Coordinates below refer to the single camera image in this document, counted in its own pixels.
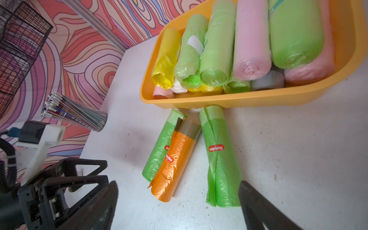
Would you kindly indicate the light green trash bag roll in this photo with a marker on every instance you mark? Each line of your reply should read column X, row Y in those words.
column 235, row 85

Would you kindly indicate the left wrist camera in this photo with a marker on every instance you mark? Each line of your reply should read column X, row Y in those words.
column 35, row 139

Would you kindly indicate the white blue-capped roll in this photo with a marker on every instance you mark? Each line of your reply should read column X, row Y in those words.
column 177, row 88

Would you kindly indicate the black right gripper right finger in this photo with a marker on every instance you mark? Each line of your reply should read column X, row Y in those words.
column 261, row 214

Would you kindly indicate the yellow plastic storage box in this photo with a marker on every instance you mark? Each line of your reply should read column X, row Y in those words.
column 350, row 34

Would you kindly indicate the black wire basket on left wall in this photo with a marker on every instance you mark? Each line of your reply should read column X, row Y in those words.
column 23, row 34

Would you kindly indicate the dark grey trash bag roll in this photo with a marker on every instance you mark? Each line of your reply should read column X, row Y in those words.
column 275, row 79

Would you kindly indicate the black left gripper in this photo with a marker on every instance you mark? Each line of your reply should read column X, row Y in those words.
column 26, row 201

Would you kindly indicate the yellow trash bag roll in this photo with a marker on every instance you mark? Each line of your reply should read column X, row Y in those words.
column 207, row 89

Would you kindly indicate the orange trash bag roll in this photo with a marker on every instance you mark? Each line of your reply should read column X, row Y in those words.
column 168, row 176

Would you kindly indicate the pencil holder cup with pencils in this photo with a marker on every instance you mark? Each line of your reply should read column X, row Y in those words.
column 73, row 112

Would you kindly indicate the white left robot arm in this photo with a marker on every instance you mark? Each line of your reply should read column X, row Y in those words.
column 68, row 195

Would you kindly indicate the pink labelled trash bag roll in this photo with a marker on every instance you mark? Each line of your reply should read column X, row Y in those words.
column 160, row 93

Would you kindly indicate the large green trash bag roll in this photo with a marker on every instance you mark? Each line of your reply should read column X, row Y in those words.
column 296, row 32

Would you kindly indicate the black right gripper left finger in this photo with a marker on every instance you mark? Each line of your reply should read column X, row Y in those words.
column 97, row 214

